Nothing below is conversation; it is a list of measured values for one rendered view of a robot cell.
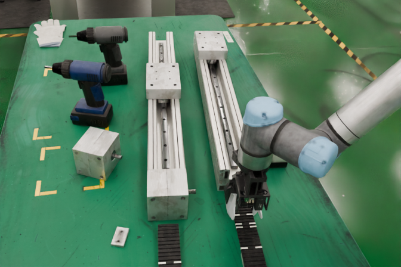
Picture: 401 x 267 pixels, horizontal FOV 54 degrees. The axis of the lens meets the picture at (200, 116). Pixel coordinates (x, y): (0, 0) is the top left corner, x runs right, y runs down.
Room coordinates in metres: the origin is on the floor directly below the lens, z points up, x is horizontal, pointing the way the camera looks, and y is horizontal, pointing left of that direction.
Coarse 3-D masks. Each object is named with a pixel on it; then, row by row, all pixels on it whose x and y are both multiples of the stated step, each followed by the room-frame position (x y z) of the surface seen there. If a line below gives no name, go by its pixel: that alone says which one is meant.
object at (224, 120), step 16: (208, 64) 1.33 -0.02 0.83; (224, 64) 1.27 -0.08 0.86; (208, 80) 1.16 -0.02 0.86; (224, 80) 1.17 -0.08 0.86; (208, 96) 1.06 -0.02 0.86; (224, 96) 1.12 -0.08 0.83; (208, 112) 0.99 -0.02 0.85; (224, 112) 1.02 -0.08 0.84; (208, 128) 0.96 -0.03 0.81; (224, 128) 0.94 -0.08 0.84; (240, 128) 0.91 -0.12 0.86; (224, 144) 0.84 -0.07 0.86; (224, 160) 0.77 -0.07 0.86; (224, 176) 0.74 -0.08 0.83
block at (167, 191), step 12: (156, 180) 0.67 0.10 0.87; (168, 180) 0.67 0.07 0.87; (180, 180) 0.68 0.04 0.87; (156, 192) 0.63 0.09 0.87; (168, 192) 0.63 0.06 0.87; (180, 192) 0.64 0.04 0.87; (192, 192) 0.68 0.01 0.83; (156, 204) 0.62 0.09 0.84; (168, 204) 0.62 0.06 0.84; (180, 204) 0.63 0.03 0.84; (156, 216) 0.62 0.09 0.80; (168, 216) 0.62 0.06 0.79; (180, 216) 0.63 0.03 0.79
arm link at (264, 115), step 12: (252, 108) 0.62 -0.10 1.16; (264, 108) 0.62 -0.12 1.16; (276, 108) 0.62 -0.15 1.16; (252, 120) 0.61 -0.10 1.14; (264, 120) 0.60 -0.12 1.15; (276, 120) 0.60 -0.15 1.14; (252, 132) 0.60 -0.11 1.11; (264, 132) 0.59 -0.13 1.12; (240, 144) 0.63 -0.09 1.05; (252, 144) 0.60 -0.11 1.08; (264, 144) 0.58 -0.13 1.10; (252, 156) 0.60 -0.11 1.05; (264, 156) 0.60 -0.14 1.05
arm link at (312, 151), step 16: (288, 128) 0.59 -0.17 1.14; (304, 128) 0.60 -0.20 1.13; (272, 144) 0.57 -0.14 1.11; (288, 144) 0.56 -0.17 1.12; (304, 144) 0.55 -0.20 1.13; (320, 144) 0.55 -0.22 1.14; (336, 144) 0.56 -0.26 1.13; (288, 160) 0.55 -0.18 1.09; (304, 160) 0.53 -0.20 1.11; (320, 160) 0.52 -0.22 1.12; (320, 176) 0.52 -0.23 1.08
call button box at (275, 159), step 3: (273, 156) 0.84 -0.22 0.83; (276, 156) 0.84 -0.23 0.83; (273, 159) 0.84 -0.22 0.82; (276, 159) 0.84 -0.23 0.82; (279, 159) 0.84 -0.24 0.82; (282, 159) 0.84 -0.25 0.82; (273, 162) 0.84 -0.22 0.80; (276, 162) 0.84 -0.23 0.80; (279, 162) 0.84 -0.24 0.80; (282, 162) 0.84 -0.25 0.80; (285, 162) 0.84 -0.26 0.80; (270, 165) 0.84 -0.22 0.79; (273, 165) 0.84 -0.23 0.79; (276, 165) 0.84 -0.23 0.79; (279, 165) 0.84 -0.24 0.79; (282, 165) 0.84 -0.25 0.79; (285, 165) 0.84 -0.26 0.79
